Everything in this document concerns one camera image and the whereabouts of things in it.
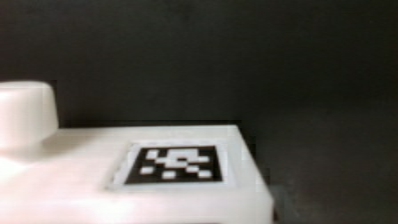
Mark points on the white front drawer tray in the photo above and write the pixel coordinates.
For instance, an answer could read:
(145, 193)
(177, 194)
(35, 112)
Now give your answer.
(131, 175)

